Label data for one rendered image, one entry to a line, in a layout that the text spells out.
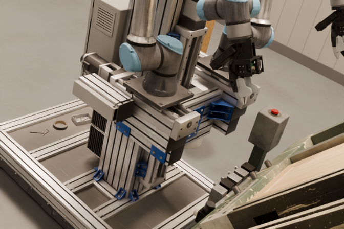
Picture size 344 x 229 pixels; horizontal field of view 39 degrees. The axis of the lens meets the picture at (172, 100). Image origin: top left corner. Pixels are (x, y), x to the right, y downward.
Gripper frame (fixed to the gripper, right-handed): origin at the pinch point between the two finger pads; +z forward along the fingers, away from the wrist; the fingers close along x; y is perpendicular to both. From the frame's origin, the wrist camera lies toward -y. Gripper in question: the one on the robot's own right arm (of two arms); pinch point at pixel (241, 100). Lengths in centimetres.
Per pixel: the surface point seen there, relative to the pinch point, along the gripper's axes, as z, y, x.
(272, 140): 38, -32, 69
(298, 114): 84, -121, 266
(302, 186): 19.9, 25.5, -13.3
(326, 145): 32, 3, 53
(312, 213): 15, 39, -35
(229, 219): 34.2, 0.2, -14.6
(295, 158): 39, -12, 52
